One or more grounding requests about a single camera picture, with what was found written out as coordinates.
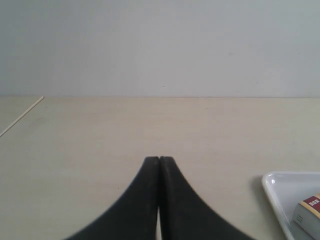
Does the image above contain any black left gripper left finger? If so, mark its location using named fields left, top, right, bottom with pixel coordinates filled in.
left=68, top=156, right=160, bottom=240

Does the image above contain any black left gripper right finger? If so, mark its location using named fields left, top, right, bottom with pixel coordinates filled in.
left=159, top=156, right=251, bottom=240

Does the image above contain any white medicine box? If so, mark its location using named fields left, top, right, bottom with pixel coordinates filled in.
left=292, top=193, right=320, bottom=240

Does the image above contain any white plastic tray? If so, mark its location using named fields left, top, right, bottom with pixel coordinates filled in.
left=261, top=171, right=320, bottom=240

